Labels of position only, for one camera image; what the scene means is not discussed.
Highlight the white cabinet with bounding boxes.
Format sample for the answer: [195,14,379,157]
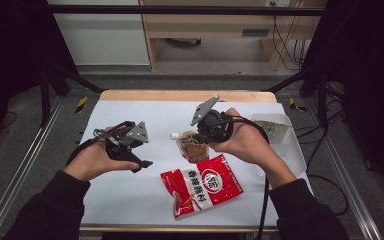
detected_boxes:
[46,0,151,66]

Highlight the person's right hand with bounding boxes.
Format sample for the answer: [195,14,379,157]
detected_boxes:
[208,107,282,172]

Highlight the wooden desk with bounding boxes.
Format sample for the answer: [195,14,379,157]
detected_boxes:
[139,0,328,72]

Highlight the clear plastic container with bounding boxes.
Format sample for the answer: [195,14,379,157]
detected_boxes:
[249,112,308,178]

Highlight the aluminium rail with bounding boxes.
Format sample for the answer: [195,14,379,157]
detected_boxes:
[0,96,65,240]
[304,99,383,240]

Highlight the red and white seasoning packet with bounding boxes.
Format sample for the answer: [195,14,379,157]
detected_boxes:
[159,153,245,220]

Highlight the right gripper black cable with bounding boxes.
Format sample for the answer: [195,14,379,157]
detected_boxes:
[209,114,271,240]

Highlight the black floor cables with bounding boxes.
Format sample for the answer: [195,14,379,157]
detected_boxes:
[294,83,350,217]

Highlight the white paper sheet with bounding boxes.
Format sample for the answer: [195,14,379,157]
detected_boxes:
[79,99,314,228]

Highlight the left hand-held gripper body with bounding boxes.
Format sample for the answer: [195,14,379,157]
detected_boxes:
[93,120,150,161]

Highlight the black horizontal frame bar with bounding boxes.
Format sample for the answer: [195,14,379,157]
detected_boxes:
[46,4,326,17]

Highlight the black metal stand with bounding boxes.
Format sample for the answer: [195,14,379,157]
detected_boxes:
[39,63,105,128]
[265,63,331,131]

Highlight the wooden table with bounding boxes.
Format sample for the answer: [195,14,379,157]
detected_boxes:
[79,89,279,234]

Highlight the person's left hand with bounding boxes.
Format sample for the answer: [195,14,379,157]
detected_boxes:
[63,126,140,183]

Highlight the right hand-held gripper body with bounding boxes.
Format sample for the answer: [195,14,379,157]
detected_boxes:
[190,94,235,145]

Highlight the yellow and black tape strip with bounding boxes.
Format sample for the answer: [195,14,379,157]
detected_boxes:
[75,96,89,114]
[288,97,308,113]

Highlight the hanging desk cables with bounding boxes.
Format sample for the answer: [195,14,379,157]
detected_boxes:
[269,1,309,72]

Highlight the spouted orange sauce pouch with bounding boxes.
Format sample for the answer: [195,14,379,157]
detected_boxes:
[169,130,211,164]

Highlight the black chair base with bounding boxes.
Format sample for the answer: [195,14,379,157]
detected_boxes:
[164,37,203,47]

